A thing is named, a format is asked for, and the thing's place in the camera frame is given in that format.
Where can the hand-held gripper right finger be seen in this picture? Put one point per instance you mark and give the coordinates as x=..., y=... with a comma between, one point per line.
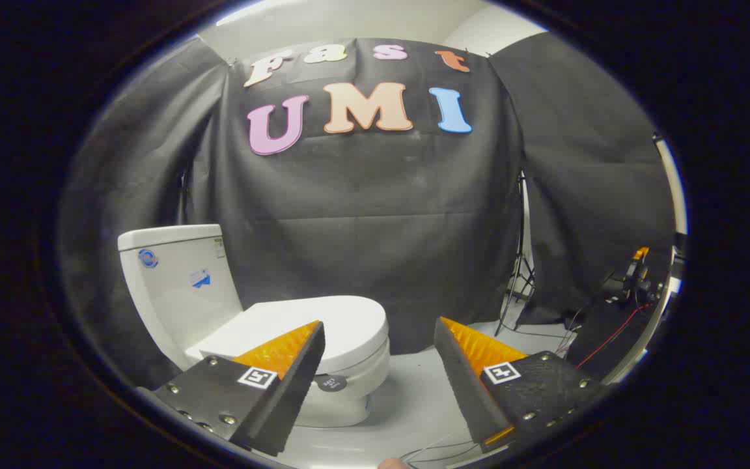
x=463, y=384

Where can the black backdrop cloth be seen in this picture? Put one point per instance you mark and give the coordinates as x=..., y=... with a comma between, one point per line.
x=375, y=215

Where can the orange black device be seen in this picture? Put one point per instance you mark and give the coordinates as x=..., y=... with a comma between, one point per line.
x=638, y=277

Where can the black tripod stand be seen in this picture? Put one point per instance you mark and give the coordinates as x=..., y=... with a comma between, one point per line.
x=517, y=286

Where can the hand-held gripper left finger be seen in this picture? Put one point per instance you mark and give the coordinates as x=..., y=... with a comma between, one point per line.
x=297, y=384

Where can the white toilet lid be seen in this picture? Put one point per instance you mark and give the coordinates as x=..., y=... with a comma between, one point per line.
x=342, y=319

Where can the white toilet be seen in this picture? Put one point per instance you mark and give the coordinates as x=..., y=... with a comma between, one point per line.
x=173, y=286

